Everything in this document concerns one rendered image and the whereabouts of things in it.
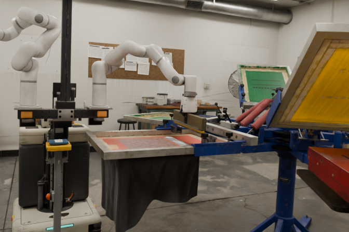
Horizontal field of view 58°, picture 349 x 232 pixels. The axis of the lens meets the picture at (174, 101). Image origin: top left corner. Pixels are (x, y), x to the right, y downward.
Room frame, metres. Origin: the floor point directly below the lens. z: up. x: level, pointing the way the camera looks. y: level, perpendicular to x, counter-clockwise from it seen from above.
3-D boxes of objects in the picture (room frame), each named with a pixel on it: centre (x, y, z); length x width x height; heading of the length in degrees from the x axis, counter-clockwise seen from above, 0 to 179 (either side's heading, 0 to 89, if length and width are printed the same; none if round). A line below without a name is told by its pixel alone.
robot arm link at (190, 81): (1.99, -0.06, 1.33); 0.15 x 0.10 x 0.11; 74
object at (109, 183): (1.77, 0.35, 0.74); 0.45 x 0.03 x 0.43; 25
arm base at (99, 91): (2.16, 0.52, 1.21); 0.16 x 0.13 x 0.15; 26
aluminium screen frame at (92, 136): (1.89, 0.09, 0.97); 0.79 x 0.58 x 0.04; 115
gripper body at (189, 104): (1.97, -0.09, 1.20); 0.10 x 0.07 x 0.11; 115
